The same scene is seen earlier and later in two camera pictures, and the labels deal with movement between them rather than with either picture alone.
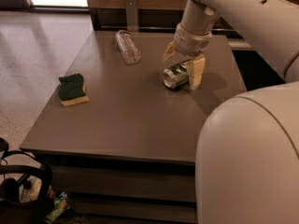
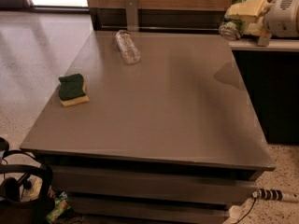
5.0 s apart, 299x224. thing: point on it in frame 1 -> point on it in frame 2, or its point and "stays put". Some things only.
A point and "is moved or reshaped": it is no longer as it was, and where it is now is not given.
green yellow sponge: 71,90 stays put
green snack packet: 60,204 stays put
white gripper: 192,44 -> 281,16
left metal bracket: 132,13 stays put
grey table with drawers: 122,145 stays put
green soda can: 176,76 is moved or reshaped
